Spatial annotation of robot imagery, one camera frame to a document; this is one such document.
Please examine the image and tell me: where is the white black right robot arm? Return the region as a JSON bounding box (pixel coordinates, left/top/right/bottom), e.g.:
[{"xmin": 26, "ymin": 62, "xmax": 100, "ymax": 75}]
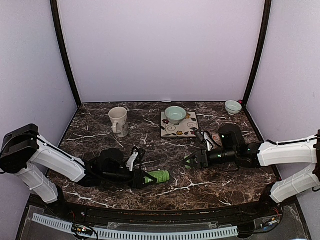
[{"xmin": 183, "ymin": 124, "xmax": 320, "ymax": 217}]

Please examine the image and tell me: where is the green labelled supplement bottle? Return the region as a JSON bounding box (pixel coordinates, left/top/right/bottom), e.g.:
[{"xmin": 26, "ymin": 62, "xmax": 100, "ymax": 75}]
[{"xmin": 150, "ymin": 170, "xmax": 171, "ymax": 184}]

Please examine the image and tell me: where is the light green ceramic bowl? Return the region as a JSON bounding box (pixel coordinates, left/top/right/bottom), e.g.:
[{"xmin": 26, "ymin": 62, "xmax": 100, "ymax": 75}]
[{"xmin": 164, "ymin": 106, "xmax": 187, "ymax": 125}]

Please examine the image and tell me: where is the black left frame post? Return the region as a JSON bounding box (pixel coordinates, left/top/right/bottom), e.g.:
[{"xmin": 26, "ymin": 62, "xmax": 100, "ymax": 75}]
[{"xmin": 50, "ymin": 0, "xmax": 82, "ymax": 108}]

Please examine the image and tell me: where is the black right frame post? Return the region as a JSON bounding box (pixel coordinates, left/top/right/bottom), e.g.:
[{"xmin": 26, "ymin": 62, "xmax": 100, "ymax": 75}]
[{"xmin": 242, "ymin": 0, "xmax": 272, "ymax": 108}]

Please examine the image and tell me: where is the green bottle screw cap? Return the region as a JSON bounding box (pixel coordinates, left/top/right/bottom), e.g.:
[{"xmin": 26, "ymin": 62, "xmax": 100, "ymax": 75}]
[{"xmin": 183, "ymin": 157, "xmax": 194, "ymax": 169}]

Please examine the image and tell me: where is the black frame post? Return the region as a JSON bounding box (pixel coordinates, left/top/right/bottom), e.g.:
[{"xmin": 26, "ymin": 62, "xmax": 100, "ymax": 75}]
[
  {"xmin": 50, "ymin": 0, "xmax": 82, "ymax": 108},
  {"xmin": 242, "ymin": 0, "xmax": 272, "ymax": 108}
]

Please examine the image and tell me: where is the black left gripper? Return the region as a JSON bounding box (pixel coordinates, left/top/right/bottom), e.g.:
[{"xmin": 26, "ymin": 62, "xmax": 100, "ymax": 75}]
[{"xmin": 102, "ymin": 168, "xmax": 157, "ymax": 190}]

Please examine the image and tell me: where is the white slotted cable duct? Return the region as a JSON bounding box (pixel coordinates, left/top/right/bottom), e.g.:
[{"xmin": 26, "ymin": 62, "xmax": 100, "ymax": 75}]
[{"xmin": 31, "ymin": 213, "xmax": 239, "ymax": 240}]

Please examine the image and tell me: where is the square floral ceramic plate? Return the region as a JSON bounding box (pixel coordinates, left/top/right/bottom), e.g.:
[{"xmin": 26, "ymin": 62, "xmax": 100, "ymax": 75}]
[{"xmin": 160, "ymin": 111, "xmax": 199, "ymax": 139}]

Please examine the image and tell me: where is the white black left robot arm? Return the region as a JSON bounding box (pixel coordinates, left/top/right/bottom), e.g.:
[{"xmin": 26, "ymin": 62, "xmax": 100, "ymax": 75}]
[{"xmin": 0, "ymin": 123, "xmax": 158, "ymax": 218}]

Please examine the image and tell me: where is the small white-green ceramic bowl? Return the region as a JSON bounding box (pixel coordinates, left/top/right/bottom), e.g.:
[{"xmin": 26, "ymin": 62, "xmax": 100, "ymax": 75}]
[{"xmin": 224, "ymin": 100, "xmax": 242, "ymax": 116}]

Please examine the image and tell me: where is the white floral ceramic mug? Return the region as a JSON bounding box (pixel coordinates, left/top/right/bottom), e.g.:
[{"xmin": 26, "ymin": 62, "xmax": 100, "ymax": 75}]
[{"xmin": 108, "ymin": 107, "xmax": 129, "ymax": 138}]

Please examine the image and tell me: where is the clear pill bottle green label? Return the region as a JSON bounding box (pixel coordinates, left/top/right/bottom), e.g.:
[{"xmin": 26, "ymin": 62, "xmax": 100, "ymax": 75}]
[{"xmin": 212, "ymin": 134, "xmax": 221, "ymax": 141}]

